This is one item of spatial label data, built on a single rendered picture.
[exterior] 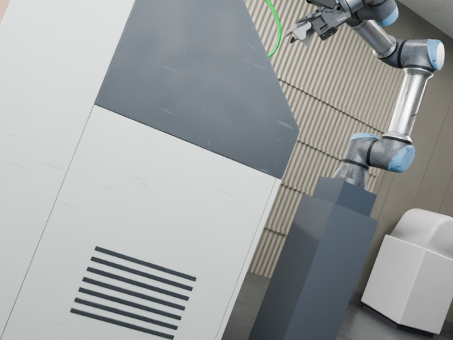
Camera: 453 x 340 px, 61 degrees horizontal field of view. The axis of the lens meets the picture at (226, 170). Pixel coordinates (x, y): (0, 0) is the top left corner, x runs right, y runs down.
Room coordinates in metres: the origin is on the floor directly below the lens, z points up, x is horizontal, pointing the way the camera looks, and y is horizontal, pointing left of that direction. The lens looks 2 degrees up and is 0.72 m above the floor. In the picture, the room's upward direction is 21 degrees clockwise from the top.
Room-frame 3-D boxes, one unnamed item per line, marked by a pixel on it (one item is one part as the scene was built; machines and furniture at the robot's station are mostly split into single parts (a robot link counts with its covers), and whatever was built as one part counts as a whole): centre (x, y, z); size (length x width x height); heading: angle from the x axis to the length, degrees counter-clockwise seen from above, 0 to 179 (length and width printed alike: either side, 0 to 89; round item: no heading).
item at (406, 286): (4.00, -2.23, 0.60); 0.68 x 0.55 x 1.21; 110
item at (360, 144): (1.64, -0.52, 1.07); 0.13 x 0.12 x 0.14; 45
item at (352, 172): (1.65, -0.51, 0.95); 0.15 x 0.15 x 0.10
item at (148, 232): (1.43, 0.19, 0.39); 0.70 x 0.58 x 0.79; 13
